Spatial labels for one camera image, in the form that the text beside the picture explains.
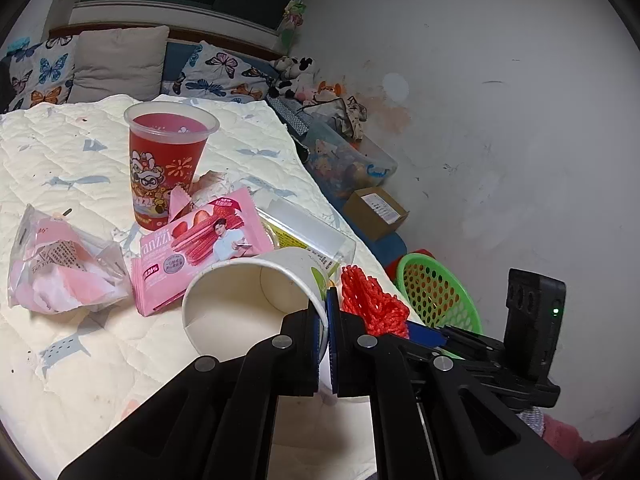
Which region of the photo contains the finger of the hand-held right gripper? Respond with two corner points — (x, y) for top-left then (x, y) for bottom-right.
(439, 324), (506, 362)
(406, 321), (449, 350)

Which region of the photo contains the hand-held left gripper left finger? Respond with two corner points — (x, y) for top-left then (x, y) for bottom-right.
(57, 305), (331, 480)

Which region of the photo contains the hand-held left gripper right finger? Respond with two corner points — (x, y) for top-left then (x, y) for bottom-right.
(325, 285), (583, 480)

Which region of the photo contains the green plastic basket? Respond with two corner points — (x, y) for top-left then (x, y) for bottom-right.
(396, 252), (483, 361)

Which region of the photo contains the red foam net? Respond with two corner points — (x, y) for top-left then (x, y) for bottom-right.
(340, 265), (411, 337)

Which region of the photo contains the white paper cup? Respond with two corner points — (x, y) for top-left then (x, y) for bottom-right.
(181, 246), (373, 406)

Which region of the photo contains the clear plastic container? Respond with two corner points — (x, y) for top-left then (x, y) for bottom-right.
(252, 190), (357, 276)

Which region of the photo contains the pink snack packet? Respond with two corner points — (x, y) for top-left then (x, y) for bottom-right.
(131, 187), (275, 318)

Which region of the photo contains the red printed plastic cup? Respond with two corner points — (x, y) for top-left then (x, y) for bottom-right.
(124, 101), (221, 232)

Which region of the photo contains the brown cardboard box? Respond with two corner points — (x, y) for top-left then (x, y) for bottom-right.
(342, 186), (409, 243)

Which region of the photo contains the clear storage bin with toys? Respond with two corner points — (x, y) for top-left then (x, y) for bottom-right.
(300, 119), (398, 201)

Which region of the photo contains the crumpled paper wrapper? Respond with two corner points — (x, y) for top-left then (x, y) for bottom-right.
(192, 171), (236, 206)

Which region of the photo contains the patterned beige cloth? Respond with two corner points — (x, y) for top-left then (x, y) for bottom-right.
(330, 95), (368, 141)

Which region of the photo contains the pink plush toy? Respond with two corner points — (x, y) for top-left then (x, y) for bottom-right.
(294, 84), (321, 107)

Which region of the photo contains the orange plush toy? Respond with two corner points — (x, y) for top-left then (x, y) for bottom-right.
(315, 80), (345, 105)

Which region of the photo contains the clear wrapper with pink paper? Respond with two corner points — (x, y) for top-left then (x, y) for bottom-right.
(7, 204), (128, 315)

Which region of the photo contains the black and white cow plush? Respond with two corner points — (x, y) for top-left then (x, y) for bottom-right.
(270, 55), (313, 98)

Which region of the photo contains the butterfly print pillow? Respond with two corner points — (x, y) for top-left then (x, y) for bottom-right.
(0, 35), (81, 113)
(175, 42), (281, 103)

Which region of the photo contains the white quilted blanket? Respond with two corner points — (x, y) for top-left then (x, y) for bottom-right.
(0, 94), (416, 480)

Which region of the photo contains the beige pillow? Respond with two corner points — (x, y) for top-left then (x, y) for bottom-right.
(66, 25), (171, 103)

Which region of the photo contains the green pink wall decoration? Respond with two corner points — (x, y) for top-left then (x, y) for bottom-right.
(280, 0), (308, 51)

